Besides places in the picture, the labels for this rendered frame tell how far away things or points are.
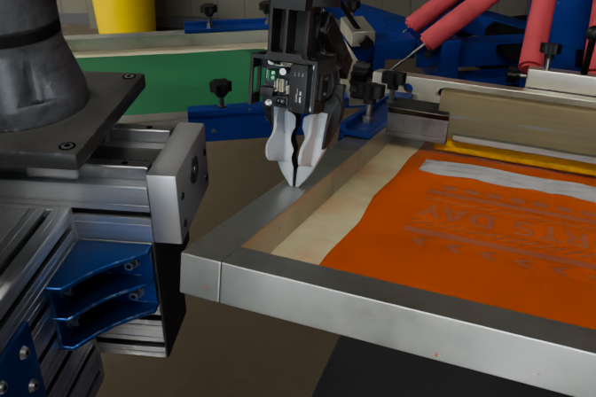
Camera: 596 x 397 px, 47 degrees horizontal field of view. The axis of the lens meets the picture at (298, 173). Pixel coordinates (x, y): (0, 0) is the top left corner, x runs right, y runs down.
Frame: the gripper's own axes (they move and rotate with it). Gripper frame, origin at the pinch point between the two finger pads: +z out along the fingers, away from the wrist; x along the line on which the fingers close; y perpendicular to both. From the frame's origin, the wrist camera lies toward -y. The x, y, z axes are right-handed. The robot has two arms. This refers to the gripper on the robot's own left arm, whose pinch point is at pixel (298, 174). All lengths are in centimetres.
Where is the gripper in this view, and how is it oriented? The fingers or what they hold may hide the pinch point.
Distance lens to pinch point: 76.4
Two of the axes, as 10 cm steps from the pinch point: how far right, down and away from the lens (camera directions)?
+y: -3.5, 2.5, -9.0
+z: -0.8, 9.5, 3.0
